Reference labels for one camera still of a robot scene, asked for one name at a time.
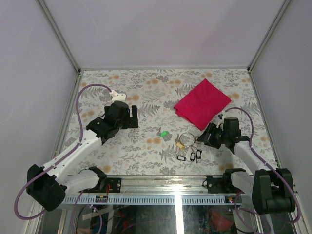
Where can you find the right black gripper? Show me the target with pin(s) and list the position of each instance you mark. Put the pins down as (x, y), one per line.
(204, 137)

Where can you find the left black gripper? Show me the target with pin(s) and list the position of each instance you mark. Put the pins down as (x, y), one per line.
(132, 122)

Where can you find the black tag key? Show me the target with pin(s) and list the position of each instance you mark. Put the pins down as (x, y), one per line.
(181, 158)
(192, 157)
(198, 153)

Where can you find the large metal keyring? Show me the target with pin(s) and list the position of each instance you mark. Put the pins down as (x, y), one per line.
(188, 139)

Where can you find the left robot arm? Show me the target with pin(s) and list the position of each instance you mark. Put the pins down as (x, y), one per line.
(97, 132)

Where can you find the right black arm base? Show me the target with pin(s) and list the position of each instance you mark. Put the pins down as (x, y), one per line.
(215, 184)

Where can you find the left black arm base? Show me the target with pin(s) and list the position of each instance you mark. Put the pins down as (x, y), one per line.
(108, 185)

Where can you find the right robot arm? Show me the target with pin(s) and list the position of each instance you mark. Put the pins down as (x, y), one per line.
(271, 190)

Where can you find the yellow tag key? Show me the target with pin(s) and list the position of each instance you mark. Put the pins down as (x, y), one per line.
(179, 144)

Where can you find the folded magenta cloth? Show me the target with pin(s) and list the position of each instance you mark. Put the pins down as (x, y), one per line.
(201, 104)

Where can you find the green tag key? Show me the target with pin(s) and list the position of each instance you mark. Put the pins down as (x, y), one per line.
(161, 133)

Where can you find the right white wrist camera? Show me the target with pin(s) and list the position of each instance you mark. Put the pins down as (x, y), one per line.
(221, 119)

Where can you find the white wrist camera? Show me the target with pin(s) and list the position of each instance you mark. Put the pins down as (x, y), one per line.
(118, 96)
(221, 119)

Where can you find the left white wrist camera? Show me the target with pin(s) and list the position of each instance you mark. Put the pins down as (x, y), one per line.
(118, 96)

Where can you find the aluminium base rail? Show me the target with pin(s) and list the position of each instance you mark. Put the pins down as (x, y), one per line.
(161, 189)

